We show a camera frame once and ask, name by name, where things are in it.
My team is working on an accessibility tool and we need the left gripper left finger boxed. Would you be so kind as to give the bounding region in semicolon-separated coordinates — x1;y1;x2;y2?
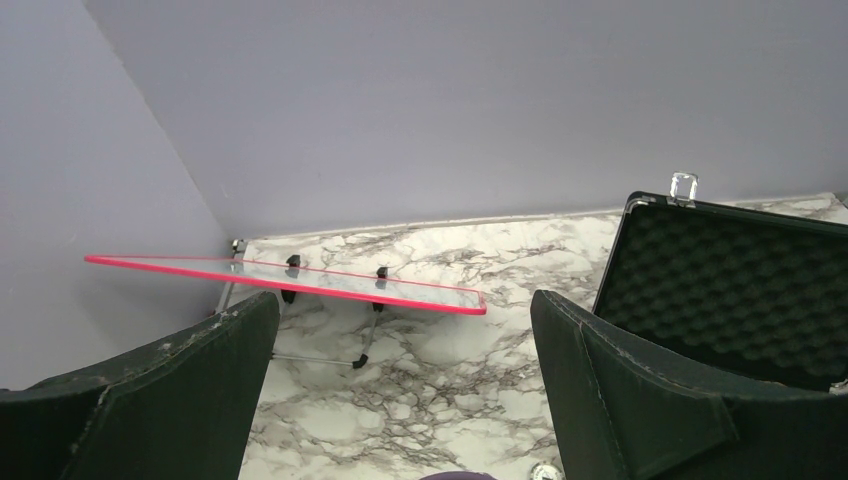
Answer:
1;292;281;479

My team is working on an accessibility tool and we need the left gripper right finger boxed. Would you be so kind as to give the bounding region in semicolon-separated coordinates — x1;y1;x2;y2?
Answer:
530;290;847;479

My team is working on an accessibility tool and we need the white one poker chip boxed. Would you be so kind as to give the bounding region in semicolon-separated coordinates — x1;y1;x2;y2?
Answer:
528;463;564;480

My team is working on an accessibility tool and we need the black poker chip case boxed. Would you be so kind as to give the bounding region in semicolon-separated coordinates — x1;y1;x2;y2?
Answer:
593;191;847;391

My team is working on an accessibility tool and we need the pink acrylic sheet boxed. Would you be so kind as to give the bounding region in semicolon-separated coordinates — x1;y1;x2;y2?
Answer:
84;255;487;315

